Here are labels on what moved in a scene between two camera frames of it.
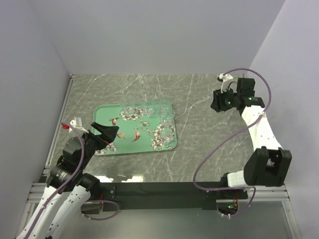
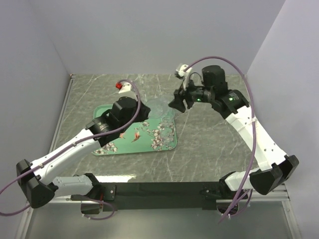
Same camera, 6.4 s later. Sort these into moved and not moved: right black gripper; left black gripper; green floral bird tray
Moved: right black gripper; left black gripper
Not moved: green floral bird tray
